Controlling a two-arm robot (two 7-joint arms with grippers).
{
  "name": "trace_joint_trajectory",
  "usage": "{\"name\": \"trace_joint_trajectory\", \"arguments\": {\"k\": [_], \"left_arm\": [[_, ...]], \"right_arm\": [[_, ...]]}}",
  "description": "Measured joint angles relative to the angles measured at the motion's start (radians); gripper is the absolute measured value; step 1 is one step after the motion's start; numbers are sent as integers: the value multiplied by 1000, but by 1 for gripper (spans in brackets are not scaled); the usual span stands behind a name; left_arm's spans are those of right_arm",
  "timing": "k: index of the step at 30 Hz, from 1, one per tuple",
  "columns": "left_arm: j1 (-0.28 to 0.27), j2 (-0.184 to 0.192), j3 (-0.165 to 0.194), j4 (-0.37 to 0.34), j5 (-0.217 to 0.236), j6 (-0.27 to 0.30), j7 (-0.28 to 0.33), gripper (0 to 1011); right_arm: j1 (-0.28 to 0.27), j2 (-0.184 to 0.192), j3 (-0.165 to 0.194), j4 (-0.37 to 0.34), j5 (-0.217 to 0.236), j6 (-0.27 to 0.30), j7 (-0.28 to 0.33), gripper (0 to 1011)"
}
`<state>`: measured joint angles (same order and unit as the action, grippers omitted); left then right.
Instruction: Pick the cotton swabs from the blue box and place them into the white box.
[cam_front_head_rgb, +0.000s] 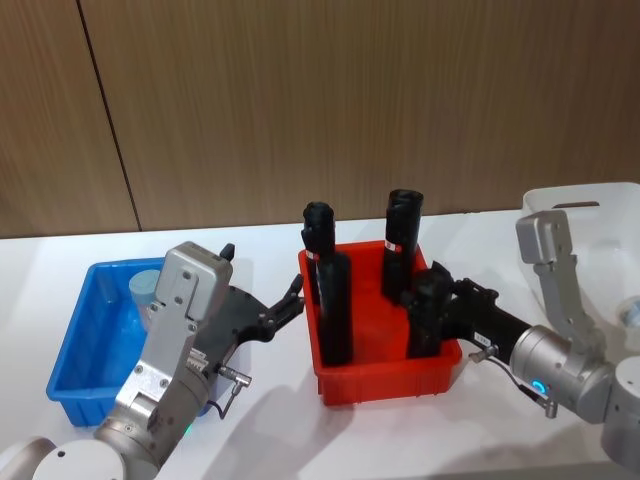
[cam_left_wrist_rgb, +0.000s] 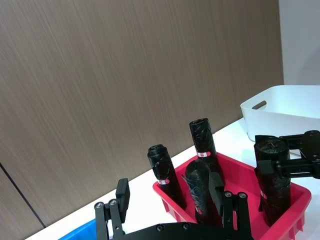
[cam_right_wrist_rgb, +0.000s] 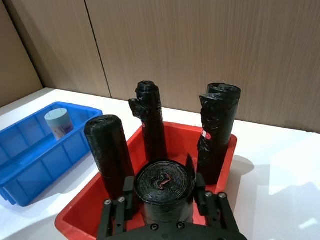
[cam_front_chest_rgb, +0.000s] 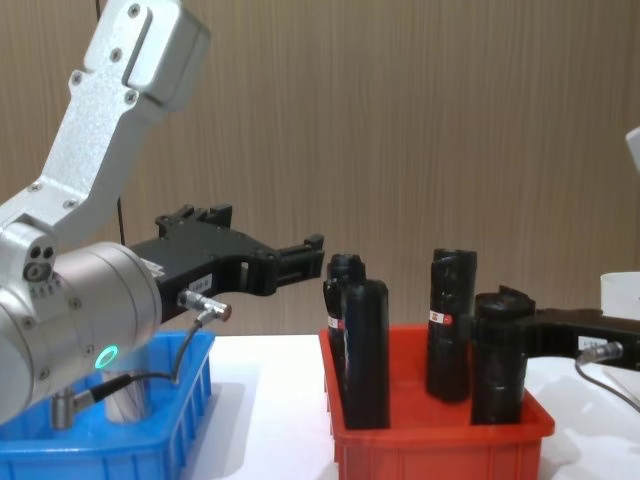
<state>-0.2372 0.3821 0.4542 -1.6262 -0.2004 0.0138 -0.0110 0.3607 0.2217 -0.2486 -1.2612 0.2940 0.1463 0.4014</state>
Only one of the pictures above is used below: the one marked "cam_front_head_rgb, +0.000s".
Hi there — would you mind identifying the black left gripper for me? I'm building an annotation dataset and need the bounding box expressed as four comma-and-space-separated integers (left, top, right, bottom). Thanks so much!
191, 243, 306, 382

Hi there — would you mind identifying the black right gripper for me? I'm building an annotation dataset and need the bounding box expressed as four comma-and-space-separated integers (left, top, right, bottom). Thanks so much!
399, 259, 534, 362

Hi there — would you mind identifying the short black cylinder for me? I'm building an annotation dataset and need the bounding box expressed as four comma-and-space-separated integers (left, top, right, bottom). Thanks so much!
407, 268, 447, 359

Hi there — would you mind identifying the wide black labelled cylinder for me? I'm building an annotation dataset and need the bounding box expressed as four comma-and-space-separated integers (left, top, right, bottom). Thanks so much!
381, 188, 425, 303

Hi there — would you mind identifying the slim black labelled cylinder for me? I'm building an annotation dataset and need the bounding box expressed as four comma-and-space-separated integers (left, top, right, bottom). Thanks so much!
301, 200, 335, 321

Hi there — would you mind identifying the thick plain black cylinder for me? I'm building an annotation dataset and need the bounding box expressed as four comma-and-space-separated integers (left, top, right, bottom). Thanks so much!
318, 251, 355, 367

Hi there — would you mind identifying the red plastic bin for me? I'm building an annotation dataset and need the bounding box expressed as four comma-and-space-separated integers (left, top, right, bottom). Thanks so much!
297, 240, 464, 407

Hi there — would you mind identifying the pale blue capped bottle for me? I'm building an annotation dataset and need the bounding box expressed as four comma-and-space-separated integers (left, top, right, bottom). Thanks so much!
128, 269, 162, 334

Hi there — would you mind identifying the blue plastic bin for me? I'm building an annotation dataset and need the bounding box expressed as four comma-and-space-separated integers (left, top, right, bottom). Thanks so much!
46, 257, 214, 428

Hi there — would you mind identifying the white plastic bin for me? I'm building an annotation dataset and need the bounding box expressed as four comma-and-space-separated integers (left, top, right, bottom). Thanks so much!
522, 182, 640, 351

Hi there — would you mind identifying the thin dark right gripper cable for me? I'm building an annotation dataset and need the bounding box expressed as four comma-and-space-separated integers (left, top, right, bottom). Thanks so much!
468, 344, 559, 419

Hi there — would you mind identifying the thin dark gripper cable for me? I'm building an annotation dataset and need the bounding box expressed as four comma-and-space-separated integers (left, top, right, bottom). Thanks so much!
468, 344, 559, 419
207, 366, 254, 420

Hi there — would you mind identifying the thin dark left gripper cable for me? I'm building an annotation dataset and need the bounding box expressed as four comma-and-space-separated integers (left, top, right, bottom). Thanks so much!
207, 366, 254, 420

